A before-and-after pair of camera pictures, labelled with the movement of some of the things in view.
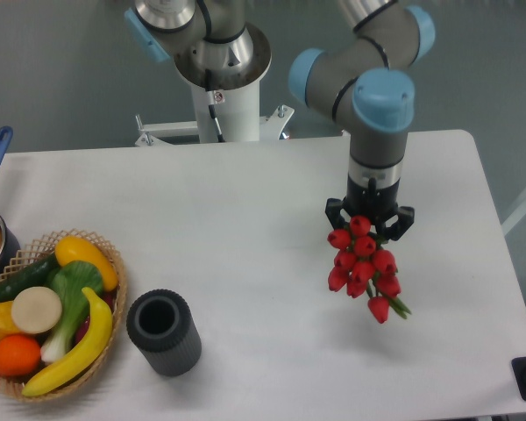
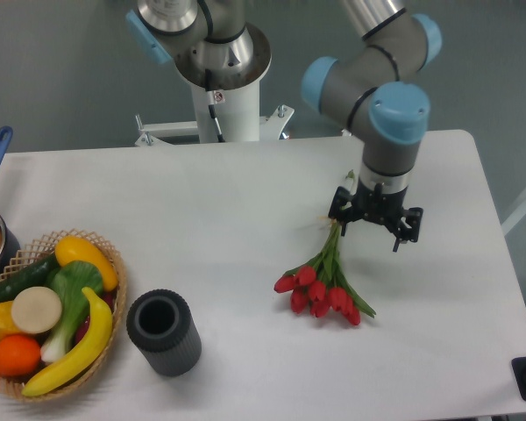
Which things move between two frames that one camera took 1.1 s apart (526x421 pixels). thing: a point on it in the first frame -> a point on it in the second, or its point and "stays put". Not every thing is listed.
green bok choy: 71,281 stays put
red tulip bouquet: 362,270 -> 321,287
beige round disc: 36,310 stays put
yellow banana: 98,338 stays put
